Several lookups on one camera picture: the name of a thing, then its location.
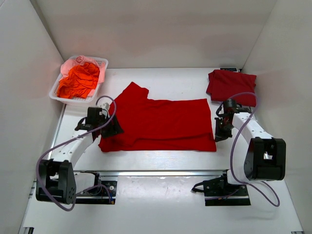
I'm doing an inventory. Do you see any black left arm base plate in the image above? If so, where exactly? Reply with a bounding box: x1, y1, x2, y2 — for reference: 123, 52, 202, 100
76, 172, 117, 205

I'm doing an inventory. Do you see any bright red t shirt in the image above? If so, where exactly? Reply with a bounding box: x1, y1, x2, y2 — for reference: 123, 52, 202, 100
99, 82, 216, 152

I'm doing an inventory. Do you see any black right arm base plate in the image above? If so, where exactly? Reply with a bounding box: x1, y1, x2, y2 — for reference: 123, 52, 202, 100
191, 171, 251, 207

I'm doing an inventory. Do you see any folded dark red t shirt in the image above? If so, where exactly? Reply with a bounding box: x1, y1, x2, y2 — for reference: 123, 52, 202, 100
206, 70, 256, 102

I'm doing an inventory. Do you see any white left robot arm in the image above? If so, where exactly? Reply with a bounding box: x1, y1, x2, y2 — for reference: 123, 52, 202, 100
36, 103, 123, 209

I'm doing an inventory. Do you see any orange t shirt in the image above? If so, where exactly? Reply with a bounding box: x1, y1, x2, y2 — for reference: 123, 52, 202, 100
57, 60, 100, 99

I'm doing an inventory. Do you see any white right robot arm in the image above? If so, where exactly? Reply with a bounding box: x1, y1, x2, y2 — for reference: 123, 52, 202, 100
215, 99, 286, 185

